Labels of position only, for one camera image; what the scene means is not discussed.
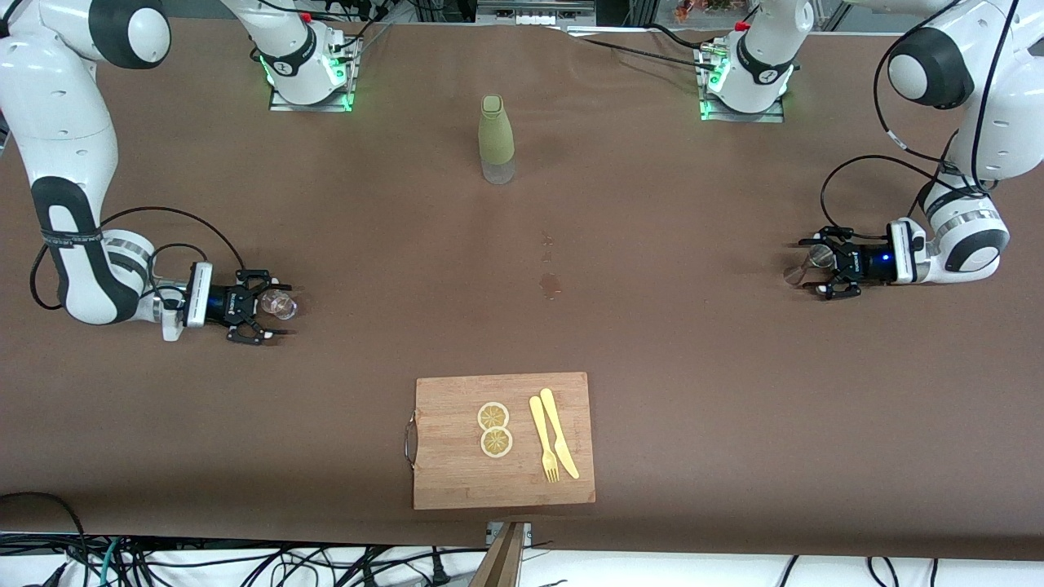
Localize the thick black floor cable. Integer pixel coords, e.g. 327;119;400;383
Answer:
0;492;91;587

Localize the black table cable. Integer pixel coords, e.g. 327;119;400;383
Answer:
563;29;723;74
647;23;723;54

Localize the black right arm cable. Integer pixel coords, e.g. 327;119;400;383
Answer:
29;206;247;312

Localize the yellow plastic knife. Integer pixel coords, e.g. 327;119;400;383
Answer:
539;388;581;480

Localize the orange red background object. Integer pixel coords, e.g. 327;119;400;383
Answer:
674;0;755;22

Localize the metal measuring jigger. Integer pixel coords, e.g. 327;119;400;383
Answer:
783;244;835;286

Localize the grey power strip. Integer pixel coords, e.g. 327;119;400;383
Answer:
476;0;598;27

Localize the brown table cover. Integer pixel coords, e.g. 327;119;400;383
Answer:
0;15;1044;563

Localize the yellow plastic fork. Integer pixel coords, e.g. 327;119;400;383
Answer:
529;395;560;483

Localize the wooden post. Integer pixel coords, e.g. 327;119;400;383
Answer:
469;522;527;587

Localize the wooden cutting board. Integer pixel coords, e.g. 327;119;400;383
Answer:
405;372;596;511

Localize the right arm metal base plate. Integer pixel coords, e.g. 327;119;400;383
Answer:
269;37;357;113

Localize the green sleeved glass bottle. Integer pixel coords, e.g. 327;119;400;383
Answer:
478;95;516;185

